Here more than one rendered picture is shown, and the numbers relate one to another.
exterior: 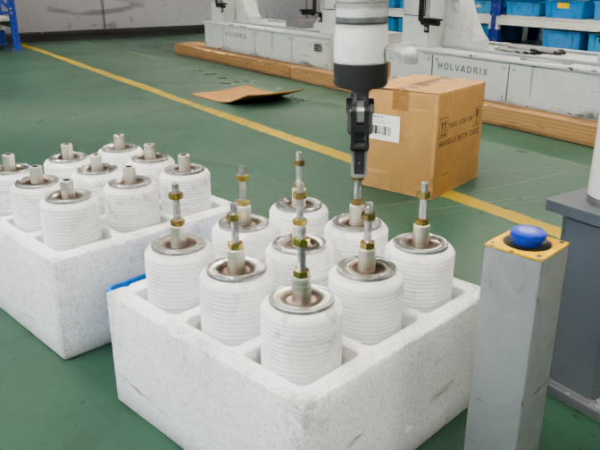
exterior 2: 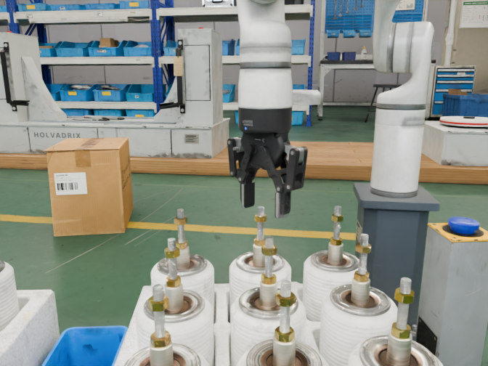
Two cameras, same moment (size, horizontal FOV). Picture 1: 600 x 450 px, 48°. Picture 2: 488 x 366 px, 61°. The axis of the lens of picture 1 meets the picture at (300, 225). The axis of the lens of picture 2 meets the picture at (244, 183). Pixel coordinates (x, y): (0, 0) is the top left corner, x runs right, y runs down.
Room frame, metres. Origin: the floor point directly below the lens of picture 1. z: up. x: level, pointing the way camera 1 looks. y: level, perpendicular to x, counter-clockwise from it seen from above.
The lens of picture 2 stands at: (0.56, 0.37, 0.53)
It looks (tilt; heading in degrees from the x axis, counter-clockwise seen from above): 14 degrees down; 312
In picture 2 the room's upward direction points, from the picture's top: straight up
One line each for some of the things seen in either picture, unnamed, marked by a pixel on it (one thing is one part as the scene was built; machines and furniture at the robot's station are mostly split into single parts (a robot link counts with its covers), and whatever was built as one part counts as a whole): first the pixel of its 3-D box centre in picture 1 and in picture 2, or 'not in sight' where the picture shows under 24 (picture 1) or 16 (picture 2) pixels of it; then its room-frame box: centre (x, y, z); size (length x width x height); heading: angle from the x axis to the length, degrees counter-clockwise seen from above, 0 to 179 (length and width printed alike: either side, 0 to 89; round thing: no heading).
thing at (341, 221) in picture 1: (356, 222); (260, 262); (0.95, -0.08, 0.25); 0.08 x 0.08 x 0.01
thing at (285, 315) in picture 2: (235, 231); (285, 317); (0.78, 0.08, 0.30); 0.01 x 0.01 x 0.08
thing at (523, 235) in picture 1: (528, 237); (462, 226); (0.71, -0.26, 0.32); 0.04 x 0.04 x 0.02
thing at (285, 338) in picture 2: (235, 245); (284, 333); (0.78, 0.08, 0.29); 0.02 x 0.02 x 0.01; 62
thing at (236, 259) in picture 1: (236, 260); (284, 351); (0.78, 0.08, 0.26); 0.02 x 0.02 x 0.03
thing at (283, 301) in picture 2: (234, 216); (285, 298); (0.78, 0.08, 0.32); 0.02 x 0.02 x 0.01; 62
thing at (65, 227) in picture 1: (74, 246); not in sight; (1.08, 0.39, 0.16); 0.10 x 0.10 x 0.18
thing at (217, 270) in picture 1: (236, 270); (283, 363); (0.78, 0.08, 0.25); 0.08 x 0.08 x 0.01
